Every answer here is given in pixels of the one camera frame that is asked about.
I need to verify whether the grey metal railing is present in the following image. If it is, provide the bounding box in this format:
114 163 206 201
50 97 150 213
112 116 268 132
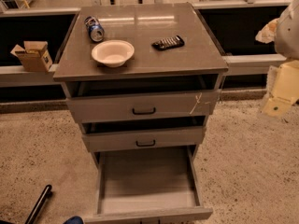
0 0 290 87

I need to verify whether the grey open bottom drawer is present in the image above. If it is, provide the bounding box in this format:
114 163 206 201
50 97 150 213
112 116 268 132
85 147 213 224

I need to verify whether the white paper bowl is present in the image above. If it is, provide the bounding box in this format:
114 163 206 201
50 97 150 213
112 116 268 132
92 40 135 68

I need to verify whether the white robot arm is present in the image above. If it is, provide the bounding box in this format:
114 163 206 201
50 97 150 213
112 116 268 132
255 0 299 117

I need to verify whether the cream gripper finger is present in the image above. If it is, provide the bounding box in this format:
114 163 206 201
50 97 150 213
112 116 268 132
255 19 278 44
261 60 299 118

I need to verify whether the blue round object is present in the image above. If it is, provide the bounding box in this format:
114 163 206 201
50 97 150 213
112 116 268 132
63 216 84 224

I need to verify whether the small cardboard box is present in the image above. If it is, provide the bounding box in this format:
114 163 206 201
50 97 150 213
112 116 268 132
10 41 52 72

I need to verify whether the grey top drawer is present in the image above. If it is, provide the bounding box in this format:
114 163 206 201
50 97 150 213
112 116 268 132
66 91 219 123

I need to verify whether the grey drawer cabinet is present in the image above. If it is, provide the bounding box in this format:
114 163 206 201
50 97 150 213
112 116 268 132
54 3 228 163

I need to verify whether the grey middle drawer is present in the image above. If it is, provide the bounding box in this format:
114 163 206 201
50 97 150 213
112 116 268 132
82 126 206 152

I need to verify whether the blue soda can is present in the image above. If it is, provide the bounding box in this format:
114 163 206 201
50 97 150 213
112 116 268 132
84 16 105 42

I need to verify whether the black pole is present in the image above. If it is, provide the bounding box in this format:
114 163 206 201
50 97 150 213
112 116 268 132
25 184 52 224

